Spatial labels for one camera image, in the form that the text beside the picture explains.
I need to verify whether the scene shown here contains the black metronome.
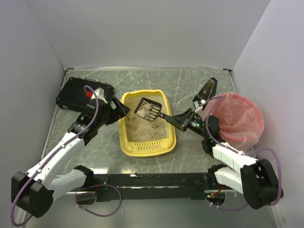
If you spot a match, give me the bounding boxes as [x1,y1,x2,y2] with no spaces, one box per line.
[192,77,218,105]

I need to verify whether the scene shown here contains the purple cable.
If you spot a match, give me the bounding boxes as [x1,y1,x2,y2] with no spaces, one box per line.
[10,85,122,226]
[203,95,283,211]

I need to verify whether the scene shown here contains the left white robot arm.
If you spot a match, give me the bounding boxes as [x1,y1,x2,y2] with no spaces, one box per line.
[11,95,130,218]

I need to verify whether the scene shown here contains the black litter scoop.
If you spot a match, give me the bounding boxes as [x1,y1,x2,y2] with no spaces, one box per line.
[134,97,167,122]

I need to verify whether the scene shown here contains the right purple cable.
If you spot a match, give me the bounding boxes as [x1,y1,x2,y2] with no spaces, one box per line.
[203,95,283,211]

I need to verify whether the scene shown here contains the cat litter pellets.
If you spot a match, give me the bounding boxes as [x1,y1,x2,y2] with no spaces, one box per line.
[124,100,168,142]

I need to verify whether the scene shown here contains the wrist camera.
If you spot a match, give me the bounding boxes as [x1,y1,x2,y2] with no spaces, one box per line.
[86,88,105,100]
[193,100,206,113]

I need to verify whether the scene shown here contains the black flat box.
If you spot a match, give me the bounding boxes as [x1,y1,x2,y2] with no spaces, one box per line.
[56,77,114,113]

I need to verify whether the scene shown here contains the red basket with bag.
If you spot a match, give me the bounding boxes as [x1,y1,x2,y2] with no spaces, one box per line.
[211,93,264,151]

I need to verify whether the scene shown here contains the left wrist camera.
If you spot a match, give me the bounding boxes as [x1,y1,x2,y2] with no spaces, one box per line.
[86,88,105,100]

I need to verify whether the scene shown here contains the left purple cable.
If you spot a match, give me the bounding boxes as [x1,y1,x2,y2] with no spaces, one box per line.
[10,85,122,226]

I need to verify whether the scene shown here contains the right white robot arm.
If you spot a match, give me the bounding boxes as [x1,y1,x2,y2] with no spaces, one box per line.
[162,109,284,209]

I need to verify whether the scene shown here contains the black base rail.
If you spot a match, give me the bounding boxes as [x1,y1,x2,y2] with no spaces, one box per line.
[74,172,220,202]

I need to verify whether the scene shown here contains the yellow litter box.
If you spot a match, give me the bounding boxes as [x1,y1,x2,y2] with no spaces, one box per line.
[118,89,177,157]

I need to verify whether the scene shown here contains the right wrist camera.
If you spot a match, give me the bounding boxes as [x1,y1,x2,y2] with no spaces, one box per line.
[193,100,206,113]

